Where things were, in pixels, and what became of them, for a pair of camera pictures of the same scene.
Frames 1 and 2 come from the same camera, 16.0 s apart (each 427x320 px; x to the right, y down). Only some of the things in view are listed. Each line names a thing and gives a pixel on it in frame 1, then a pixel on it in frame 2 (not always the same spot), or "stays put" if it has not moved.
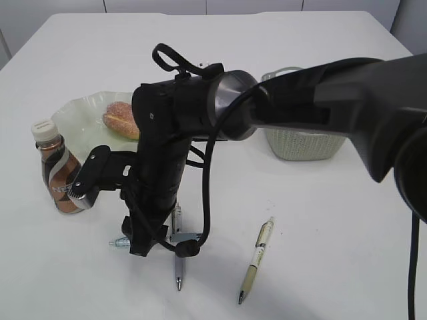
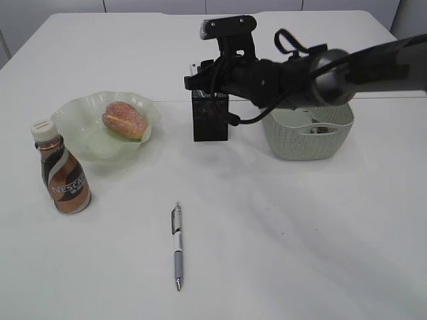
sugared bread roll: [119, 117] stays put
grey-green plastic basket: [293, 145] stays put
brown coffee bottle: [60, 168] stays put
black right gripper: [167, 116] to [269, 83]
